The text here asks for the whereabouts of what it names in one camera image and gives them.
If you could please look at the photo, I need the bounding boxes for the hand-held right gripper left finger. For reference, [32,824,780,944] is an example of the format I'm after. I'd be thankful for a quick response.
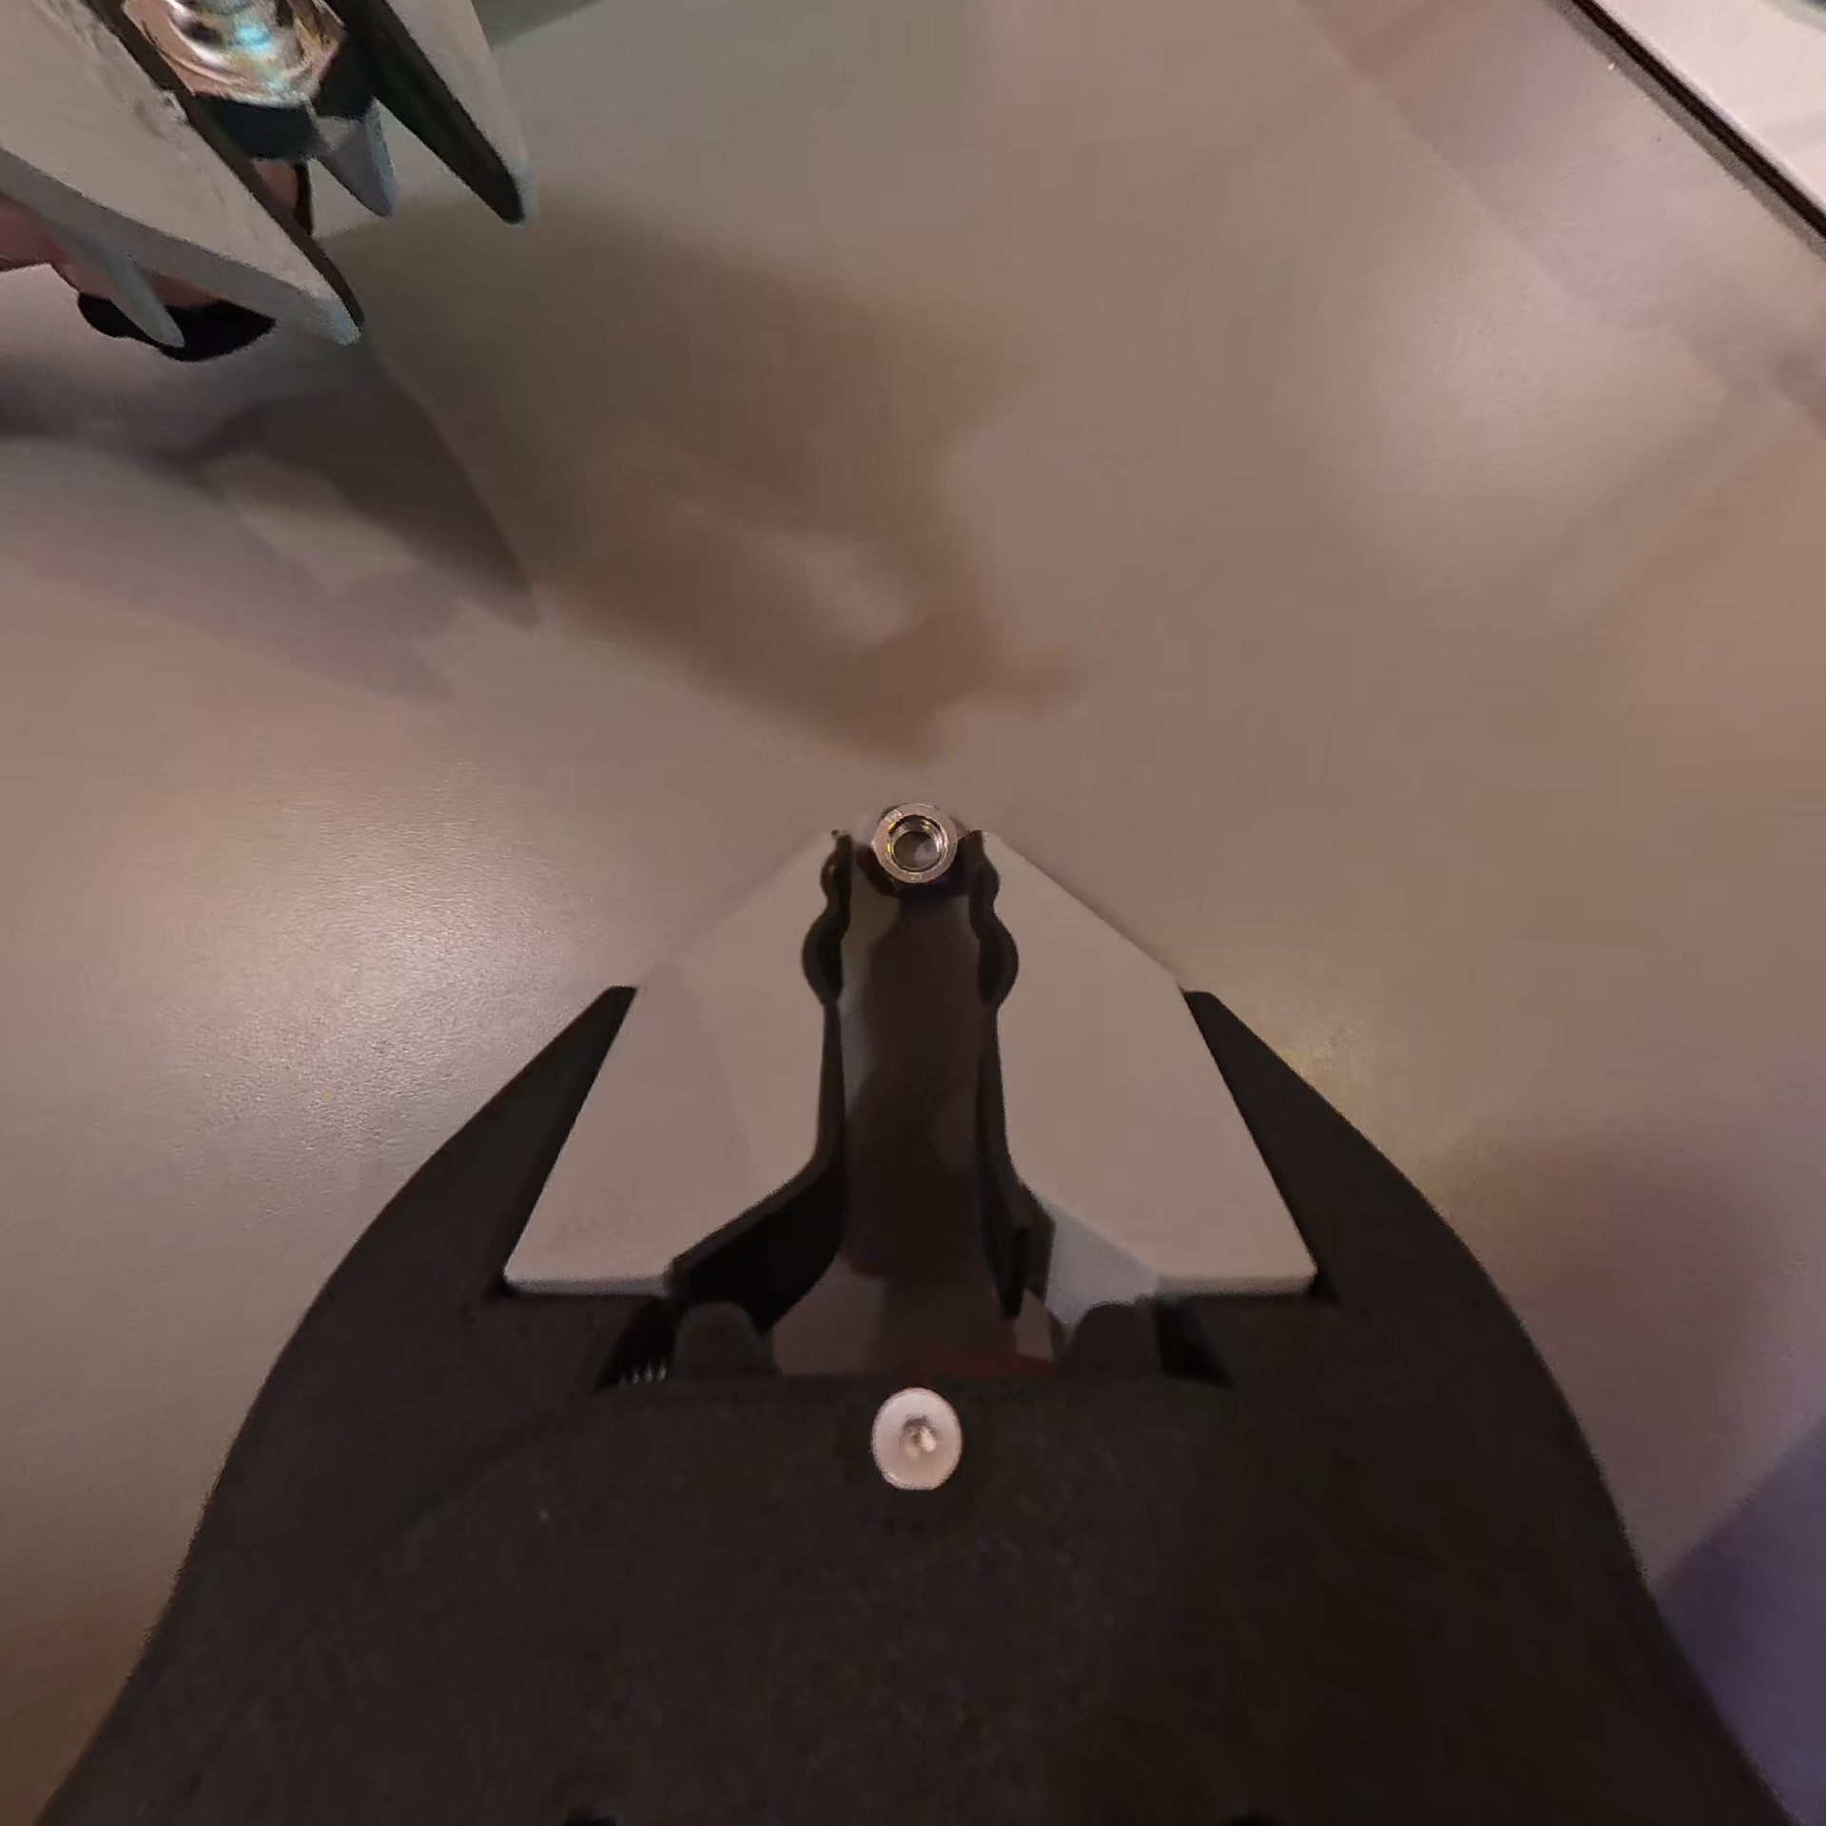
[506,835,858,1294]

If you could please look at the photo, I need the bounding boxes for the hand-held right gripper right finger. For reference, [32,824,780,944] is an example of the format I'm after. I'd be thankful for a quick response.
[958,835,1318,1323]

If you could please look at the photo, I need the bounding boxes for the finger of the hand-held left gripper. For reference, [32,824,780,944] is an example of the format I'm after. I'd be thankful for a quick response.
[306,0,531,229]
[0,0,367,352]

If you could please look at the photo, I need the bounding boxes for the long silver hex bolt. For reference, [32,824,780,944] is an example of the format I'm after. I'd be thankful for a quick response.
[122,0,347,114]

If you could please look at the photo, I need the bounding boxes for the silver hex nut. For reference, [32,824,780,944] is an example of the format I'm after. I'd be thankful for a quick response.
[861,800,968,891]

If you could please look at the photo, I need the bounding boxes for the person's left hand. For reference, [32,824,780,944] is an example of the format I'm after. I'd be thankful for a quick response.
[0,199,220,311]

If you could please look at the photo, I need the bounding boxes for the white tablet stand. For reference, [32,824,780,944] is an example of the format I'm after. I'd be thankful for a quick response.
[1568,0,1826,240]

